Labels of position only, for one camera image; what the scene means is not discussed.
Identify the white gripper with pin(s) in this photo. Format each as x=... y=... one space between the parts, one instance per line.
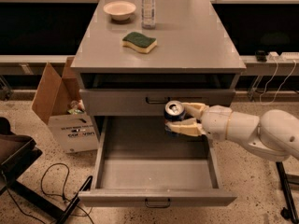
x=216 y=119

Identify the blue pepsi can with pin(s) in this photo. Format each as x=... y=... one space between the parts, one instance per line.
x=173 y=111

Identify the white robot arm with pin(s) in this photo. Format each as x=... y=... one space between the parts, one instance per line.
x=274 y=136

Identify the open grey drawer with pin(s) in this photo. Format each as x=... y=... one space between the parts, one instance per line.
x=139 y=164

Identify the grey drawer cabinet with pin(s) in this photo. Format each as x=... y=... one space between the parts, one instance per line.
x=193 y=52

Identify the closed grey drawer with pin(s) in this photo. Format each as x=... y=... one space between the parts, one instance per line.
x=147 y=102

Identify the black power adapter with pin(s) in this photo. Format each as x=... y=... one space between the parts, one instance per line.
x=260 y=56

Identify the green yellow sponge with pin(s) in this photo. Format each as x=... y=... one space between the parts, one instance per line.
x=139 y=42

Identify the clear plastic water bottle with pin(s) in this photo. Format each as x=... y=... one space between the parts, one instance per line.
x=148 y=14

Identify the white bowl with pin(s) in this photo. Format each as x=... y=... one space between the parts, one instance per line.
x=119 y=10

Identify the black stand base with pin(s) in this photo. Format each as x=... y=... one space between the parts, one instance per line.
x=289 y=212

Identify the cardboard box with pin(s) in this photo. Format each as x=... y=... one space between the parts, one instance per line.
x=58 y=104

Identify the black chair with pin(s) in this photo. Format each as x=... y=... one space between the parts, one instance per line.
x=17 y=154

